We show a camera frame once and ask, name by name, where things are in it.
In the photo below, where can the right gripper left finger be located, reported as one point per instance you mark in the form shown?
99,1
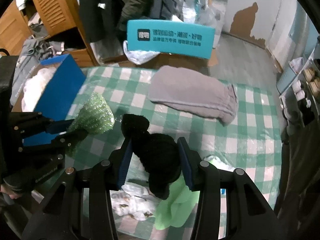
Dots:
119,165

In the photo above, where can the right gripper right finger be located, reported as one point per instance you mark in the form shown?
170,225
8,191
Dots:
190,162

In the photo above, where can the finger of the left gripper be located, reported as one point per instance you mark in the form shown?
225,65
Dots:
68,142
55,127

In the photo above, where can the black fuzzy soft object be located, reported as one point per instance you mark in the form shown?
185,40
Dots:
158,153

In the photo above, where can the green bubble wrap sheet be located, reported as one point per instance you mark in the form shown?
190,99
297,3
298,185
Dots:
95,116

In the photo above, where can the light green foam sheet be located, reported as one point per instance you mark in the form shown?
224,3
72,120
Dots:
176,209

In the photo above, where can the grey towel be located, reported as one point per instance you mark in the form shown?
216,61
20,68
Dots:
190,91

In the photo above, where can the blue cardboard box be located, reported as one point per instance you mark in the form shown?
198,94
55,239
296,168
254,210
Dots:
55,89

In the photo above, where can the white plastic wrap bundle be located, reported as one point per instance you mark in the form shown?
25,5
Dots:
34,87

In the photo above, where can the grey printed bag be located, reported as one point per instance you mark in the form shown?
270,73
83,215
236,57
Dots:
33,51

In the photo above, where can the white bag under teal box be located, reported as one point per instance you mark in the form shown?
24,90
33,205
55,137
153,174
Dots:
138,57

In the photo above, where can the metal shoe rack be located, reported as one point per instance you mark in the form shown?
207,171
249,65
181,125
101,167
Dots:
299,92

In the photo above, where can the teal shoe box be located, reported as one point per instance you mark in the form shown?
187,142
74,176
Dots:
166,36

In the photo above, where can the wooden louvered cabinet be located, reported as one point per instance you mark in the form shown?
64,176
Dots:
61,20

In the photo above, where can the dark hanging jacket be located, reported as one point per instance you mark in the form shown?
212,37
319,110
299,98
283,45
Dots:
103,18

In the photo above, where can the blue white plastic bag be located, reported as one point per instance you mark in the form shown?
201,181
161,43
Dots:
205,12

